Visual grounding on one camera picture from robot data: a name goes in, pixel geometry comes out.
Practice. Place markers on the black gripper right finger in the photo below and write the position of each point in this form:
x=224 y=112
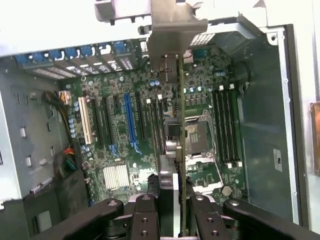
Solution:
x=207 y=220

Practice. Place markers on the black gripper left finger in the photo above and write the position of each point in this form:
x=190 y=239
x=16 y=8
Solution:
x=145 y=220

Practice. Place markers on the silver coin battery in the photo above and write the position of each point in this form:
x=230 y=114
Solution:
x=227 y=191

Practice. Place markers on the silver chipset heatsink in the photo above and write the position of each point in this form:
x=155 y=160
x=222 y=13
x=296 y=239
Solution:
x=116 y=177

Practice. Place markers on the green motherboard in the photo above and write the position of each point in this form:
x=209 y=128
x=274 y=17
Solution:
x=120 y=155

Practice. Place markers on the CPU socket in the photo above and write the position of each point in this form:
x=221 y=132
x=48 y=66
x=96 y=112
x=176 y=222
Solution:
x=200 y=137

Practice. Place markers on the small white case sticker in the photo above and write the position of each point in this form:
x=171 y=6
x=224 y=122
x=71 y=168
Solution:
x=278 y=160

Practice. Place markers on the black RAM slot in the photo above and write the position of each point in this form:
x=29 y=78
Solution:
x=223 y=125
x=229 y=125
x=235 y=125
x=161 y=117
x=151 y=125
x=218 y=125

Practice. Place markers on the blue expansion slot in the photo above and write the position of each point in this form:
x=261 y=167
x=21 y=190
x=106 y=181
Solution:
x=130 y=120

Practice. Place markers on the long black expansion slot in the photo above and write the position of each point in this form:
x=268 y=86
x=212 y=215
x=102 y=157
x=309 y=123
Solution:
x=108 y=120
x=98 y=122
x=140 y=117

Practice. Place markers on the white expansion slot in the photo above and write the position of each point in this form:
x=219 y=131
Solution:
x=85 y=120

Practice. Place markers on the short black expansion slot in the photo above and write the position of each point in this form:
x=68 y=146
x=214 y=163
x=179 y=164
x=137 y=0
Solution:
x=116 y=103

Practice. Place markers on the black open PC case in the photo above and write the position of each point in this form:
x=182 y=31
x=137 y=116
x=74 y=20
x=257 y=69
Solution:
x=262 y=100

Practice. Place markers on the blue slot bracket tabs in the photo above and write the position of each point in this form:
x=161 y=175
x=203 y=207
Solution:
x=85 y=51

